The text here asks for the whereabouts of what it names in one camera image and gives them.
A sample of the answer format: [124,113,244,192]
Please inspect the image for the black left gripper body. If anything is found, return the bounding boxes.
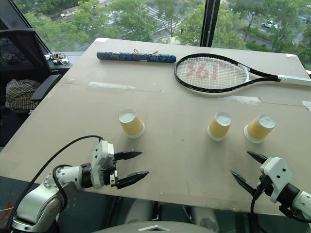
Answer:
[102,153,120,190]

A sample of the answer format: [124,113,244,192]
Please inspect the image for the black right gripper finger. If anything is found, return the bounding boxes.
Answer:
[229,169,258,198]
[246,151,268,168]

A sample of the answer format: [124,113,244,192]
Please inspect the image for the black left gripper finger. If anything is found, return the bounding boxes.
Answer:
[115,170,150,190]
[113,150,143,161]

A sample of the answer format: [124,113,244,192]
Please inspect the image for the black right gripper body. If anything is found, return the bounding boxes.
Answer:
[253,175,275,198]

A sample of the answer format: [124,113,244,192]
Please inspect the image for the yellow paper cup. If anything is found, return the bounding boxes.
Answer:
[243,114,277,144]
[207,111,233,142]
[118,108,146,140]

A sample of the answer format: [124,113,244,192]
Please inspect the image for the dark rounded grey shape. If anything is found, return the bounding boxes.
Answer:
[189,207,221,233]

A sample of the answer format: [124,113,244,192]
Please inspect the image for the grey robot torso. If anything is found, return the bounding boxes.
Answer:
[93,219,217,233]

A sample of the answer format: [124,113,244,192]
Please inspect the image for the wide clear tape strip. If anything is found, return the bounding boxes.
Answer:
[224,95,262,105]

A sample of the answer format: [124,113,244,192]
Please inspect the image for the long clear tape strip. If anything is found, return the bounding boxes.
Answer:
[88,81,136,90]

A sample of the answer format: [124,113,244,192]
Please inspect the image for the black and white tennis racket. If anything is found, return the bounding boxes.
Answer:
[173,53,311,96]

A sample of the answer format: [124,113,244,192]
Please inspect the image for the blue patterned rolled scroll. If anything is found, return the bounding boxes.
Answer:
[96,49,176,65]

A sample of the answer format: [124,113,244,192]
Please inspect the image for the black office chair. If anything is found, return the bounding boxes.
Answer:
[0,27,63,148]

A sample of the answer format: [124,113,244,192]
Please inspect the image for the plaid checked cloth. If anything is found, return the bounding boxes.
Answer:
[5,78,41,114]

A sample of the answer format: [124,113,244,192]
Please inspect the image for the black window mullion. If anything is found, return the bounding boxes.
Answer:
[199,0,222,48]

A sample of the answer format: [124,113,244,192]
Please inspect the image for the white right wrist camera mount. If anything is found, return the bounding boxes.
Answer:
[259,157,293,204]

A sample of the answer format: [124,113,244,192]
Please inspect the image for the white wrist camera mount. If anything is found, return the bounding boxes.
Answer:
[259,157,293,204]
[90,140,115,190]

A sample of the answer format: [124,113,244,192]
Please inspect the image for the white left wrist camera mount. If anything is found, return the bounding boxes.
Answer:
[90,140,115,190]

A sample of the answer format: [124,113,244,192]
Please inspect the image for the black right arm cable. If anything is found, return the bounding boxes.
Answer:
[250,181,268,233]

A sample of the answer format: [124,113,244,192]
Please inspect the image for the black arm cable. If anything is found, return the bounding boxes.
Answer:
[4,134,104,229]
[250,181,268,233]

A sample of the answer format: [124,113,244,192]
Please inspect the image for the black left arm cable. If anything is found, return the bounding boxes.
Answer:
[4,134,104,229]

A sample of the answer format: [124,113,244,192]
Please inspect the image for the tangle of small wires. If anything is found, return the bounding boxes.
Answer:
[44,51,70,66]

